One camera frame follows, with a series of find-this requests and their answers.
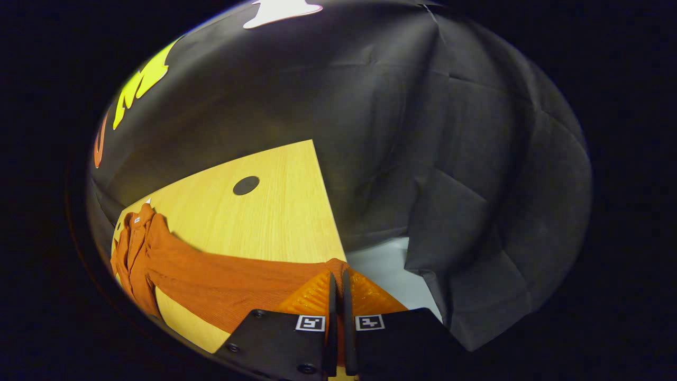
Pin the black backdrop cloth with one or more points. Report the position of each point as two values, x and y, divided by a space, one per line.
423 132

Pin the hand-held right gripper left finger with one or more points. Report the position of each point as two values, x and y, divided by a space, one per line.
332 344

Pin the orange button shirt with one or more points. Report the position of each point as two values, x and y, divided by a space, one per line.
222 286

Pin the black round table grommet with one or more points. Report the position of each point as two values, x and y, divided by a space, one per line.
246 185

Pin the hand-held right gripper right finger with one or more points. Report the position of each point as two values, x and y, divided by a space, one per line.
349 344

